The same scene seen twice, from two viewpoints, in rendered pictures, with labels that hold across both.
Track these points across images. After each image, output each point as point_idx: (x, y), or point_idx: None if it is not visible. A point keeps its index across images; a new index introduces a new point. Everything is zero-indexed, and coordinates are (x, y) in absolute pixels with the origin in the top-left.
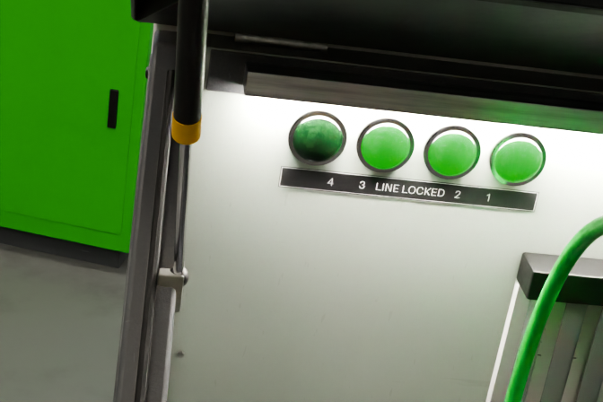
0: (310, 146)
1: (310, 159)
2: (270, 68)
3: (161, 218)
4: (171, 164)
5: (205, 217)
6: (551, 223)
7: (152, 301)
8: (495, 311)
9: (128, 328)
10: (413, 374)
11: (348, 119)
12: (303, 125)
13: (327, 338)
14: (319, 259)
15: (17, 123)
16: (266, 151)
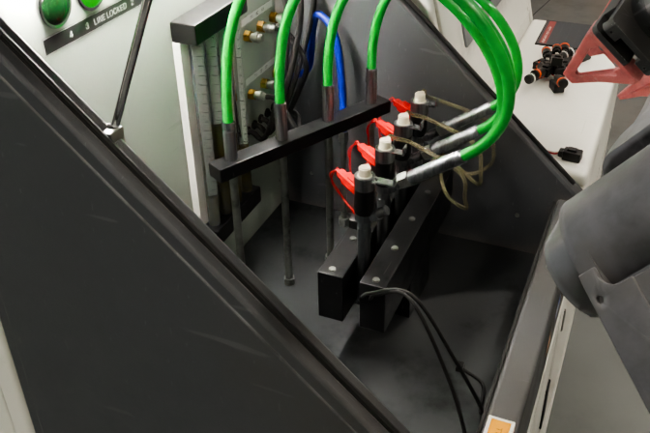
0: (57, 12)
1: (59, 22)
2: None
3: (72, 100)
4: (35, 62)
5: None
6: None
7: (124, 154)
8: (170, 71)
9: (128, 180)
10: (150, 142)
11: None
12: None
13: None
14: (84, 98)
15: None
16: (29, 33)
